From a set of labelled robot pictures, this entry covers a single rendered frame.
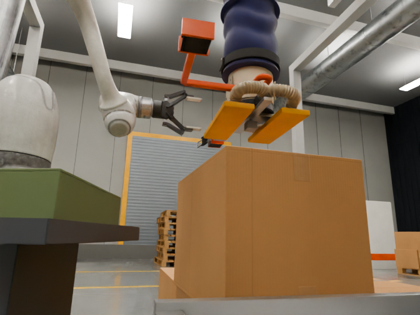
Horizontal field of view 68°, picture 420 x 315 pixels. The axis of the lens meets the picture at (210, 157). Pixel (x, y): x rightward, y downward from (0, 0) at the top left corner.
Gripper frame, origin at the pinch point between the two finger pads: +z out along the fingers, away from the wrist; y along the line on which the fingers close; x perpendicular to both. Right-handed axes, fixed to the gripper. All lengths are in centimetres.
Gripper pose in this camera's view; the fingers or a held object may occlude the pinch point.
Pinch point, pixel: (198, 114)
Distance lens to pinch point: 139.0
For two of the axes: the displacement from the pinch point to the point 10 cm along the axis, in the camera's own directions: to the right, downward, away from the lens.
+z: 9.6, 0.8, 2.6
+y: -0.2, 9.7, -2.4
